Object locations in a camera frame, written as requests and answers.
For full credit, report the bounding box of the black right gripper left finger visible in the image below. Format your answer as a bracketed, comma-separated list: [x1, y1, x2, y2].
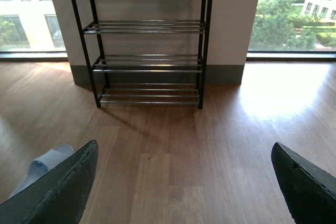
[1, 140, 98, 223]

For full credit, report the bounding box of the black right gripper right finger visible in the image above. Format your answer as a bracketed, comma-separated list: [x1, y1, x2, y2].
[271, 142, 335, 223]

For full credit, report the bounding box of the light blue slipper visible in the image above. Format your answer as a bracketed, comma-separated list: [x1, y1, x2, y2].
[9, 144, 75, 198]

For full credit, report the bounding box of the black metal shoe rack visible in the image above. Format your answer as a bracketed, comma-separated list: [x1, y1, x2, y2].
[71, 0, 213, 108]

